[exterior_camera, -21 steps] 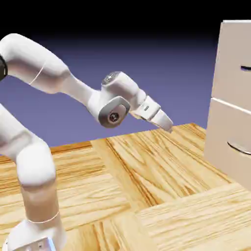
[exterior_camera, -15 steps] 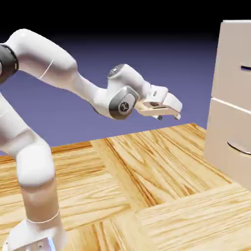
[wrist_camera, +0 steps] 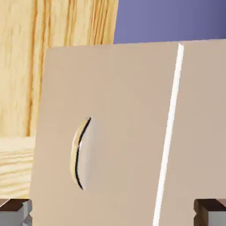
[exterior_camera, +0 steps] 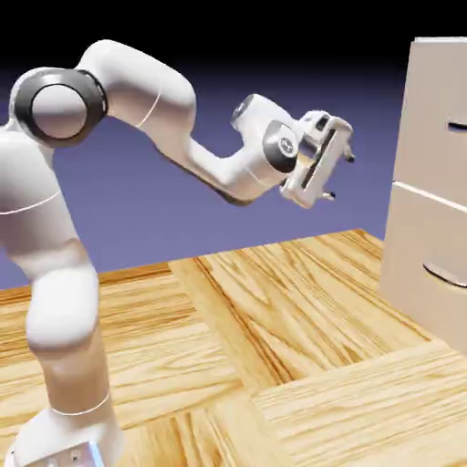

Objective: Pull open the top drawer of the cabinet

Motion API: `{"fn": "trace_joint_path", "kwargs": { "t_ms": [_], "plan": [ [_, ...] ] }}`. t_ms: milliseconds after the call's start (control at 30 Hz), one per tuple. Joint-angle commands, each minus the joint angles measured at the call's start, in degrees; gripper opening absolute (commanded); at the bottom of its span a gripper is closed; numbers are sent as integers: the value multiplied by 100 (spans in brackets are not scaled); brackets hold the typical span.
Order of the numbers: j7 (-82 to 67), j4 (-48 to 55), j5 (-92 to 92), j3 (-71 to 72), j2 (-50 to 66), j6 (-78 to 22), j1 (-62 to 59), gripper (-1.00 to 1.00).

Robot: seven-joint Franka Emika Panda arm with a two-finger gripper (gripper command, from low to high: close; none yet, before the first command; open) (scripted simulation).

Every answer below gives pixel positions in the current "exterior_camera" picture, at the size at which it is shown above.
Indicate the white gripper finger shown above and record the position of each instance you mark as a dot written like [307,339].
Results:
[327,196]
[349,152]

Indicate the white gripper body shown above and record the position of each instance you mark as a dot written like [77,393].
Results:
[323,166]

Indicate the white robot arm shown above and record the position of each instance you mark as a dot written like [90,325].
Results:
[138,98]

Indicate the beige painted cabinet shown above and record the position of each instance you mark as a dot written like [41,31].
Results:
[427,182]

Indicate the beige top drawer front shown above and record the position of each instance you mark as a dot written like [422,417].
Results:
[430,120]

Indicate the beige drawer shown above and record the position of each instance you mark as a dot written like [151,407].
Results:
[430,120]
[419,255]

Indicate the beige bottom drawer front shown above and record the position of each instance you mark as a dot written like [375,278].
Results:
[419,255]

